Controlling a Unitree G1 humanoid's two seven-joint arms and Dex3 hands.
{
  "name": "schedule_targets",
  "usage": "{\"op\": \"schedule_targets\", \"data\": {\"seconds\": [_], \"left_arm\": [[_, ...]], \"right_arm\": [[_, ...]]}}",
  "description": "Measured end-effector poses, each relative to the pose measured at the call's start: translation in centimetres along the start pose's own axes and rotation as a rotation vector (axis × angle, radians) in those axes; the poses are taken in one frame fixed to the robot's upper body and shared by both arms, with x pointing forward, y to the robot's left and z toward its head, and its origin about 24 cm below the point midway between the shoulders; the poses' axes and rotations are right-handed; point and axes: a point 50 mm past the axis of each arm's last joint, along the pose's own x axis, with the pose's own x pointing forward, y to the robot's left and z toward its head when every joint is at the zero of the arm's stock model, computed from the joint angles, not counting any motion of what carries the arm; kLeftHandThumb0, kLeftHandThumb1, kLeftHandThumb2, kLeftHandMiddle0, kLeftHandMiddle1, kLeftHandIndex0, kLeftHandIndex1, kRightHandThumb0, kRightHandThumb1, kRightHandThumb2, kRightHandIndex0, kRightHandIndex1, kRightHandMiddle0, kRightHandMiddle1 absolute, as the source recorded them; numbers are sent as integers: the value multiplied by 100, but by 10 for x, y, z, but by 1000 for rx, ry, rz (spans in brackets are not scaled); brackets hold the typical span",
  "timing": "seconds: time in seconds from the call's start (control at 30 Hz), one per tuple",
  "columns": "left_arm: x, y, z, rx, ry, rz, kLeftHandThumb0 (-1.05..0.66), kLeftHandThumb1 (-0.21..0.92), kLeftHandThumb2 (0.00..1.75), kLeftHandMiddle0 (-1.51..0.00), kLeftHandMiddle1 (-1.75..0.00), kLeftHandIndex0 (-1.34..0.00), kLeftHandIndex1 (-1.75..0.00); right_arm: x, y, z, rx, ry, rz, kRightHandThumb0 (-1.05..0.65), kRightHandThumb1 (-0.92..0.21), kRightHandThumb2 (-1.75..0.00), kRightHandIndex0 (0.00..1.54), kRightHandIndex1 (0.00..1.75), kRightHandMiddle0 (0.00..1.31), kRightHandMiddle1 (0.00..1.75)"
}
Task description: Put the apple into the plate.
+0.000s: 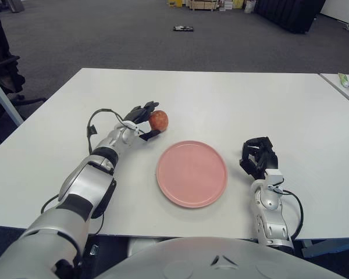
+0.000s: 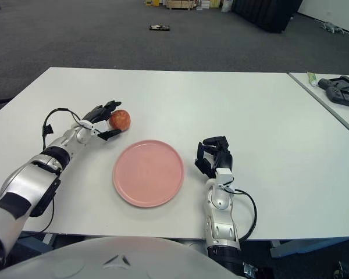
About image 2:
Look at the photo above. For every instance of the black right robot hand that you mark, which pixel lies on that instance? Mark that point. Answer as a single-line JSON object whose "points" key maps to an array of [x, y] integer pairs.
{"points": [[222, 157]]}

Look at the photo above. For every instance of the red apple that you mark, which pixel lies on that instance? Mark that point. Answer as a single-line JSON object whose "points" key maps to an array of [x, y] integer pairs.
{"points": [[120, 119]]}

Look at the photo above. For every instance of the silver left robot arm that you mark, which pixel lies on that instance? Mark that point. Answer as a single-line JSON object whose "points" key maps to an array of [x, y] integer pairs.
{"points": [[26, 180]]}

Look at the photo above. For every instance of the wooden crate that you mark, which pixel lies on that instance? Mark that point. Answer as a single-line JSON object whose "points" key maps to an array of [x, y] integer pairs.
{"points": [[180, 3]]}

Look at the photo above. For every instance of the grey quadruped robot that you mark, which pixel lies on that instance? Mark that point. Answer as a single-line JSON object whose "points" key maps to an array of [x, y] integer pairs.
{"points": [[331, 27]]}

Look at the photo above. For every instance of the blue table frame beam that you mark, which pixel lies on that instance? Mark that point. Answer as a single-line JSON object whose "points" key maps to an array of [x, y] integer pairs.
{"points": [[314, 244]]}

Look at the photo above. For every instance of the black handheld controller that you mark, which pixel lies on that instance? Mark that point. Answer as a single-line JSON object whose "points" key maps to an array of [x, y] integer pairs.
{"points": [[344, 98], [340, 83]]}

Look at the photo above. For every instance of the white bag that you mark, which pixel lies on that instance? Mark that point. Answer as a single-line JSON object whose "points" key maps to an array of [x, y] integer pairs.
{"points": [[227, 5]]}

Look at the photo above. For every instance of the black curtain partition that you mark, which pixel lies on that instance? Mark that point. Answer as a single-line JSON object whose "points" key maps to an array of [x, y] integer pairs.
{"points": [[267, 13]]}

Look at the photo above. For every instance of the yellow box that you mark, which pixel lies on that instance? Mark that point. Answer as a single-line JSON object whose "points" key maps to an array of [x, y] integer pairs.
{"points": [[152, 2]]}

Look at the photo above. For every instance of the green white tube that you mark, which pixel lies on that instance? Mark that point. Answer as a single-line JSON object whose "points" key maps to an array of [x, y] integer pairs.
{"points": [[312, 79]]}

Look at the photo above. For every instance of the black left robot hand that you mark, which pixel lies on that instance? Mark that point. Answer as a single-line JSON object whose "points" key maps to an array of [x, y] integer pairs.
{"points": [[100, 113]]}

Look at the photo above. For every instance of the silver robot torso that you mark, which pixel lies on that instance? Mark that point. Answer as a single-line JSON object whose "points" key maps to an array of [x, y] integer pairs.
{"points": [[116, 261]]}

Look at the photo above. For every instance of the black tray on floor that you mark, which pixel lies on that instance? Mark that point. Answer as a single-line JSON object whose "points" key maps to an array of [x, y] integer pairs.
{"points": [[160, 28]]}

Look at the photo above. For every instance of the pink round plate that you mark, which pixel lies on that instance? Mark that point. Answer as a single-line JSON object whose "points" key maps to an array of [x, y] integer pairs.
{"points": [[149, 174]]}

